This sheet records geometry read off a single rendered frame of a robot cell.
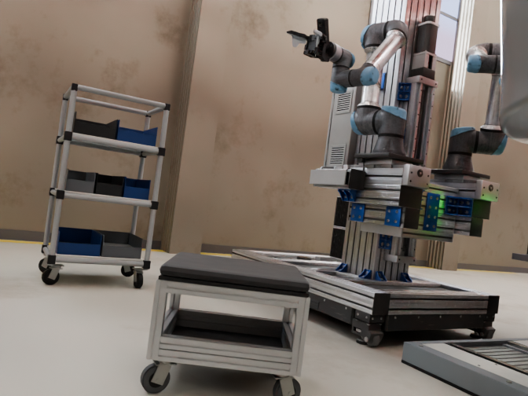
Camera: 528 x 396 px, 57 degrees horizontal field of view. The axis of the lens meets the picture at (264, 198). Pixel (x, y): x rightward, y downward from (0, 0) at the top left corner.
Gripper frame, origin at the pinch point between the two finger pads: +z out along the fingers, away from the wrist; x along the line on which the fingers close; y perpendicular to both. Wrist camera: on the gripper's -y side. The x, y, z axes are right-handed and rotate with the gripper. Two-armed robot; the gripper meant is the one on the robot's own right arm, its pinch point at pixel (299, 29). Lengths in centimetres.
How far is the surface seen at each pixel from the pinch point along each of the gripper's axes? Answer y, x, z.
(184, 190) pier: 97, 211, -116
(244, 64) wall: -32, 240, -177
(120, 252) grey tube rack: 119, 86, 8
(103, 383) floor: 120, -31, 74
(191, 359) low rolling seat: 107, -49, 61
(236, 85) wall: -10, 239, -171
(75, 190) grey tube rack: 90, 97, 33
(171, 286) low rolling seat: 90, -41, 66
